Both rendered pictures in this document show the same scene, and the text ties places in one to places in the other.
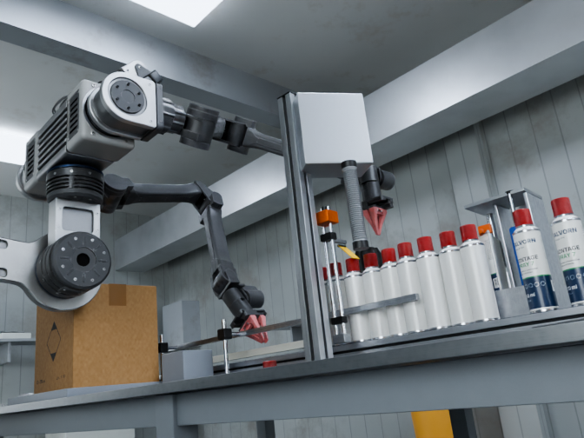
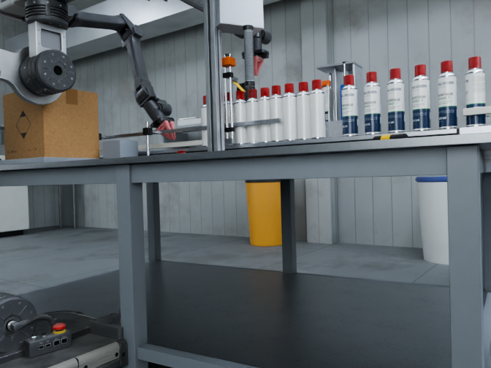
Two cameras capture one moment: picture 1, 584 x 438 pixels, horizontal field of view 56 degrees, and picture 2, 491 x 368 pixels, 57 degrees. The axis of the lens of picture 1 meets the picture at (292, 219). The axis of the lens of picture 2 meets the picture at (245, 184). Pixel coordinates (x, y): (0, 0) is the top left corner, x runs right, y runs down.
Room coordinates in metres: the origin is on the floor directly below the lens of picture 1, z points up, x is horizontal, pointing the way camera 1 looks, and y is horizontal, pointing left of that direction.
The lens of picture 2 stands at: (-0.37, 0.17, 0.75)
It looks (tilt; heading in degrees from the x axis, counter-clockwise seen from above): 1 degrees down; 349
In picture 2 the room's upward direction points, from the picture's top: 2 degrees counter-clockwise
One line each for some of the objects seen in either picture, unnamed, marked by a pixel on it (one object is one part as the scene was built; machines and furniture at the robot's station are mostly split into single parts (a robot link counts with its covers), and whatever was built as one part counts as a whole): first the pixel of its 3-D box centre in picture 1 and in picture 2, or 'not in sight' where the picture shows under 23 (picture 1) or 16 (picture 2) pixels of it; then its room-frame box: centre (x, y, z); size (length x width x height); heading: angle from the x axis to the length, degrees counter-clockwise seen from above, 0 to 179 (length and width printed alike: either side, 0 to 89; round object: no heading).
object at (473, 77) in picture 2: not in sight; (475, 93); (0.81, -0.74, 0.98); 0.05 x 0.05 x 0.20
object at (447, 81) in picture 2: not in sight; (447, 96); (0.86, -0.68, 0.98); 0.05 x 0.05 x 0.20
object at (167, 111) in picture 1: (162, 116); not in sight; (1.18, 0.28, 1.45); 0.09 x 0.08 x 0.12; 44
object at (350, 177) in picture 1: (355, 204); (248, 56); (1.19, -0.15, 1.18); 0.04 x 0.04 x 0.21
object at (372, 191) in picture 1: (371, 195); (255, 47); (1.50, -0.24, 1.30); 0.10 x 0.07 x 0.07; 50
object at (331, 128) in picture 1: (329, 136); (236, 4); (1.24, -0.12, 1.38); 0.17 x 0.10 x 0.19; 104
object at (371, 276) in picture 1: (375, 295); (253, 117); (1.30, -0.18, 0.98); 0.05 x 0.05 x 0.20
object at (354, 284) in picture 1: (357, 300); (240, 117); (1.33, -0.14, 0.98); 0.05 x 0.05 x 0.20
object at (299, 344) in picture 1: (269, 349); (175, 144); (1.60, 0.10, 0.91); 1.07 x 0.01 x 0.02; 49
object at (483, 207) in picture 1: (502, 202); (339, 67); (1.17, -0.47, 1.14); 0.14 x 0.11 x 0.01; 49
